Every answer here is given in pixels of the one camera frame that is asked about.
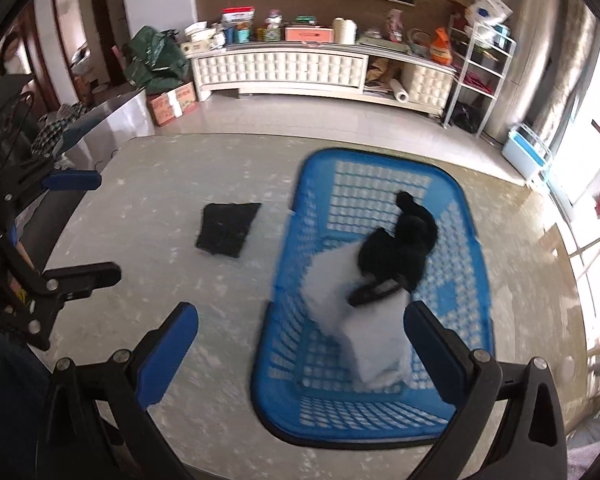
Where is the white metal shelf rack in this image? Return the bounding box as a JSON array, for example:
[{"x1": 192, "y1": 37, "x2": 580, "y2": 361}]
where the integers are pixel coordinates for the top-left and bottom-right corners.
[{"x1": 442, "y1": 13, "x2": 517, "y2": 138}]

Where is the orange plastic jug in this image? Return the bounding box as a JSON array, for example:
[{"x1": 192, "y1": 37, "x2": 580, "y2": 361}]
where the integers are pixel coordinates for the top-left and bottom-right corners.
[{"x1": 429, "y1": 27, "x2": 453, "y2": 66}]

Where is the white square filter sponge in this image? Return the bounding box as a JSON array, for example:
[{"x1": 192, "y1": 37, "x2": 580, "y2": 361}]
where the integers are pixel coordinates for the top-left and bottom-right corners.
[{"x1": 300, "y1": 242, "x2": 412, "y2": 390}]

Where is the green plastic bag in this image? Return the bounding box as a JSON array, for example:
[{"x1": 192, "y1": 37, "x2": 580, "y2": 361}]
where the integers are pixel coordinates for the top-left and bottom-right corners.
[{"x1": 123, "y1": 25, "x2": 192, "y2": 96}]

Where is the blue plastic laundry basket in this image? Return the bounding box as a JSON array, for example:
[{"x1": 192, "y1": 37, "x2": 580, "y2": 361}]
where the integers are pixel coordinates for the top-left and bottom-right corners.
[{"x1": 250, "y1": 148, "x2": 494, "y2": 451}]

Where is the white blue storage box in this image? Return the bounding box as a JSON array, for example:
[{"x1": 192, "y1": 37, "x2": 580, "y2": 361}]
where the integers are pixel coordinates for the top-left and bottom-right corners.
[{"x1": 502, "y1": 122, "x2": 553, "y2": 181}]

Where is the pink drawer box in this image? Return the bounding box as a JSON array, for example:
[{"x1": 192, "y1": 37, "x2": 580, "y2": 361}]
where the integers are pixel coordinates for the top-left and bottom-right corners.
[{"x1": 284, "y1": 25, "x2": 335, "y2": 44}]

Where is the cream thread spool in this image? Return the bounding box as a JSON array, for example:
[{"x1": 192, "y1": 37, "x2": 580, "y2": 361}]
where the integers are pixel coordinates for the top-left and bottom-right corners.
[{"x1": 332, "y1": 18, "x2": 358, "y2": 46}]

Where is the white tufted TV cabinet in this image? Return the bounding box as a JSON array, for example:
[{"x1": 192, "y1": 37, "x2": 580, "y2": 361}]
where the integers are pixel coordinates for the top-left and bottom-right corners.
[{"x1": 189, "y1": 42, "x2": 455, "y2": 117}]

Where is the black square filter sponge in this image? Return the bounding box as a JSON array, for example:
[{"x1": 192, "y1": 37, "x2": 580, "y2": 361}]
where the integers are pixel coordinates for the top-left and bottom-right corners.
[{"x1": 196, "y1": 203, "x2": 262, "y2": 259}]

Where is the white paper roll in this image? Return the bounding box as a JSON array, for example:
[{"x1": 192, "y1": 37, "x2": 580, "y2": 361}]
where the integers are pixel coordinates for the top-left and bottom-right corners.
[{"x1": 389, "y1": 79, "x2": 410, "y2": 104}]

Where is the black soft cloth in basket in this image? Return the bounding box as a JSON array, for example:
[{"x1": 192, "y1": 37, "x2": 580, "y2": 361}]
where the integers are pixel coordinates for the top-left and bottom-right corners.
[{"x1": 348, "y1": 191, "x2": 439, "y2": 308}]

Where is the red cardboard box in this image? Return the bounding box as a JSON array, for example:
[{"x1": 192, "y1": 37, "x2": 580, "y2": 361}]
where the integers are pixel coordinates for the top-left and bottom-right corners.
[{"x1": 148, "y1": 82, "x2": 198, "y2": 127}]

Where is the grey side table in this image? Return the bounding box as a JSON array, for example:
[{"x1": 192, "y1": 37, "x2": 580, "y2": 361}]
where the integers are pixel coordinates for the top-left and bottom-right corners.
[{"x1": 53, "y1": 90, "x2": 155, "y2": 171}]

